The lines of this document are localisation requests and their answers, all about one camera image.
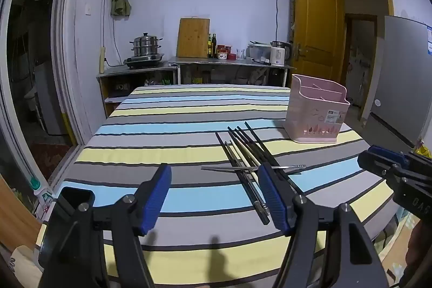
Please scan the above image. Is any yellow wooden door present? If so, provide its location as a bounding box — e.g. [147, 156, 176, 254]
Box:
[294, 0, 345, 89]

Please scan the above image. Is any pink plastic utensil holder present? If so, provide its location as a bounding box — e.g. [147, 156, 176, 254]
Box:
[283, 74, 352, 144]

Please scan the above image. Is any white sliding door frame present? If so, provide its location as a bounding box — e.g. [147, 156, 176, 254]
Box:
[0, 0, 119, 204]

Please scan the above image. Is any stainless steel steamer pot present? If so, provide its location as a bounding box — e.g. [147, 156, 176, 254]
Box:
[130, 32, 163, 57]

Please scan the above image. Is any yellow snack bag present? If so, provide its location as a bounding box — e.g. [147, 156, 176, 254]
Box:
[413, 143, 432, 158]

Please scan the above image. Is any clear plastic storage box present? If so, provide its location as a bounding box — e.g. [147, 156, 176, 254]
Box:
[246, 42, 272, 62]

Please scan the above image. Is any striped tablecloth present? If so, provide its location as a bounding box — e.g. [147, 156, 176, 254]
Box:
[35, 85, 397, 288]

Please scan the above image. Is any metal chopstick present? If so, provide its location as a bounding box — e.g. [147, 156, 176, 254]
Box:
[216, 169, 302, 176]
[201, 165, 306, 171]

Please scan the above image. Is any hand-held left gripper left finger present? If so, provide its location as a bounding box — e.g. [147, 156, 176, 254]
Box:
[39, 163, 173, 288]

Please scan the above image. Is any white electric kettle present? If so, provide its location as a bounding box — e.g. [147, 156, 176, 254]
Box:
[269, 41, 292, 67]

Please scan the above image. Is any wooden cutting board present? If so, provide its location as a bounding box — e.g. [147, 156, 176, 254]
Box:
[176, 17, 210, 58]

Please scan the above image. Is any low steel shelf cabinet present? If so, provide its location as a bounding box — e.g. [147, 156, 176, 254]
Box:
[96, 62, 179, 118]

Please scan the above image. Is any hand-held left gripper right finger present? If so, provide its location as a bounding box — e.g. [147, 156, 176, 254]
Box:
[258, 162, 389, 288]

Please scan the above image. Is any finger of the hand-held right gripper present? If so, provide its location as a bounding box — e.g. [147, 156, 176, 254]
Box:
[357, 150, 406, 185]
[368, 145, 410, 167]

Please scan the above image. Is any person's right forearm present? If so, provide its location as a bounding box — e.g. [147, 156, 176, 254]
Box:
[405, 221, 432, 278]

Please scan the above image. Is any grey refrigerator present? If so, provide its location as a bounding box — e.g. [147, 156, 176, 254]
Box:
[359, 15, 432, 148]

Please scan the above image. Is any wall hanging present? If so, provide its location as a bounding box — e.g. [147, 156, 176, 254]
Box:
[288, 0, 298, 42]

